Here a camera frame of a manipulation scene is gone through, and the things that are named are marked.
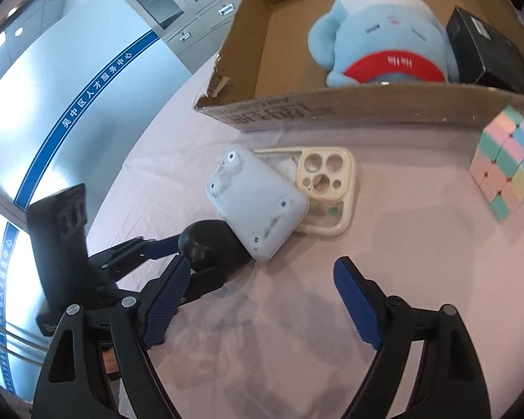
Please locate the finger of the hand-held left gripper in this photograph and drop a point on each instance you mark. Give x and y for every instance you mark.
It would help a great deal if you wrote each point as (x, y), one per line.
(131, 253)
(205, 281)

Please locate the white rectangular plastic device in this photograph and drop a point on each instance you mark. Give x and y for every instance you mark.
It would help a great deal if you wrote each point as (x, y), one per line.
(253, 200)

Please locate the cardboard box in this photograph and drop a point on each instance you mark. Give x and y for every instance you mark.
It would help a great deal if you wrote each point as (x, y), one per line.
(288, 113)

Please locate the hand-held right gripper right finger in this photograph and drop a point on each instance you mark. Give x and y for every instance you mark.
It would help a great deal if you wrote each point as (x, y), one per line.
(358, 301)

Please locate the pastel puzzle cube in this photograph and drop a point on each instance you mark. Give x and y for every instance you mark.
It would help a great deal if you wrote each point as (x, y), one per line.
(502, 166)

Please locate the grey metal cabinet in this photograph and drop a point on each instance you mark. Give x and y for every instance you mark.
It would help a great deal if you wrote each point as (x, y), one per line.
(187, 22)

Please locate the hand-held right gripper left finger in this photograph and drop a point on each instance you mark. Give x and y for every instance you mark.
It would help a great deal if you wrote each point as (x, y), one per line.
(166, 301)

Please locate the blue plush toy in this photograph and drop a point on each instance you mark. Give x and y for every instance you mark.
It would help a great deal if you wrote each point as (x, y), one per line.
(375, 39)

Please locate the black product box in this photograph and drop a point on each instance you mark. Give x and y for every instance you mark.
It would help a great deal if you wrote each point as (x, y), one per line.
(484, 52)

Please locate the cream phone case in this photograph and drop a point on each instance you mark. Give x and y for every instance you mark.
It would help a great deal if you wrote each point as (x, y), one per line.
(347, 183)

